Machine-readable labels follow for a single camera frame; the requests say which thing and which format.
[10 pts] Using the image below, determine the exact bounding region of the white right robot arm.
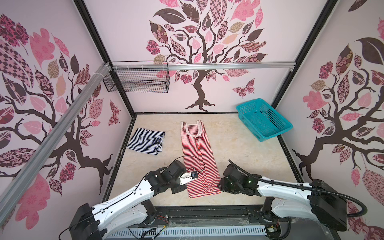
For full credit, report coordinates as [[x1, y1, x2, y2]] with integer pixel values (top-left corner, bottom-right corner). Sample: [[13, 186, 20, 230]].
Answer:
[[218, 164, 347, 232]]

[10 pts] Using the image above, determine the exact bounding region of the black corner frame post left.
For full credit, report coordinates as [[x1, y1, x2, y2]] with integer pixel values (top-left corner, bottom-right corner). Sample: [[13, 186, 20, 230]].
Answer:
[[74, 0, 136, 118]]

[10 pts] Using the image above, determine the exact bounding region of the aluminium rail back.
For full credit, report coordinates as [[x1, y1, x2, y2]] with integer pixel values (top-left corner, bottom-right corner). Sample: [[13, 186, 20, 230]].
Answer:
[[112, 61, 296, 71]]

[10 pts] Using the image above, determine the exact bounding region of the aluminium rail left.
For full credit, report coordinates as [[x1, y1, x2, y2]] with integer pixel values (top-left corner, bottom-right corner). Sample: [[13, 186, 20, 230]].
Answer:
[[1, 63, 110, 224]]

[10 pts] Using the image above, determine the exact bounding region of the black corrugated cable conduit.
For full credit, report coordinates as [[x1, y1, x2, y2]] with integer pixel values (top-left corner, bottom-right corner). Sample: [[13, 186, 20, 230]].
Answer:
[[228, 159, 368, 218]]

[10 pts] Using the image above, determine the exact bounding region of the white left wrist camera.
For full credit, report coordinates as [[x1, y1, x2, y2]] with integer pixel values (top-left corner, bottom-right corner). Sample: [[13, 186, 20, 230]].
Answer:
[[180, 171, 198, 186]]

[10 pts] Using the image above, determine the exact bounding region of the red white striped tank top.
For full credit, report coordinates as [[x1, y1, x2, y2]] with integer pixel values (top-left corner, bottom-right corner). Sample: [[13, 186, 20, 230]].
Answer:
[[181, 121, 221, 199]]

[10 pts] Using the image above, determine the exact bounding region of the white slotted cable duct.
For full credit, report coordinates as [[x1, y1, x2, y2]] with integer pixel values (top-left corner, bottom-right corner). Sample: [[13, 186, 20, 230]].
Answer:
[[107, 226, 267, 240]]

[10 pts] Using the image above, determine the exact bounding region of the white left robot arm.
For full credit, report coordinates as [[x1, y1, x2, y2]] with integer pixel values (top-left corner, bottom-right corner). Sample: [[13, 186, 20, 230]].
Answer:
[[69, 160, 193, 240]]

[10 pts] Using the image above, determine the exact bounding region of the black corner frame post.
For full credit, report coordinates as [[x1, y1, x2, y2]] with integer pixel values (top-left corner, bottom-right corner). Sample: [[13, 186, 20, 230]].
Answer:
[[271, 0, 339, 110], [74, 0, 136, 118]]

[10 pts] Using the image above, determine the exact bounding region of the teal plastic basket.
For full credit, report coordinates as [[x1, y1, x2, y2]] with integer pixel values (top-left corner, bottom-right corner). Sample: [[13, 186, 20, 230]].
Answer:
[[236, 99, 293, 142]]

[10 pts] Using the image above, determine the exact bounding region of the blue white striped tank top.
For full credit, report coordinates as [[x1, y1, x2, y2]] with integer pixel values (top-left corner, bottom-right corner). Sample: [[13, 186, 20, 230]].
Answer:
[[127, 128, 165, 156]]

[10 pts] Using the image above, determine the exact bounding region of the aluminium rail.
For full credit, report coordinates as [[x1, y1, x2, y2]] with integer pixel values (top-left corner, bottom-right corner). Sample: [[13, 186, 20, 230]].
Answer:
[[112, 61, 296, 71], [1, 63, 110, 224]]

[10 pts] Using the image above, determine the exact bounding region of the black wire mesh basket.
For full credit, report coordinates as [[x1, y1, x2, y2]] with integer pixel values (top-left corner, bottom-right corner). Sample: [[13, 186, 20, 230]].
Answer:
[[103, 60, 171, 94]]

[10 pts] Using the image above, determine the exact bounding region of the black corner frame post right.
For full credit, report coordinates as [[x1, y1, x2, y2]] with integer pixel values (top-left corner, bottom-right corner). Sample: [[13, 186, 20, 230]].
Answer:
[[271, 0, 339, 110]]

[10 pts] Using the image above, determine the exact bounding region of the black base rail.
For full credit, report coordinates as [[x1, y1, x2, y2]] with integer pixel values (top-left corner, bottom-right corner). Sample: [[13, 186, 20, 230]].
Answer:
[[137, 205, 278, 227]]

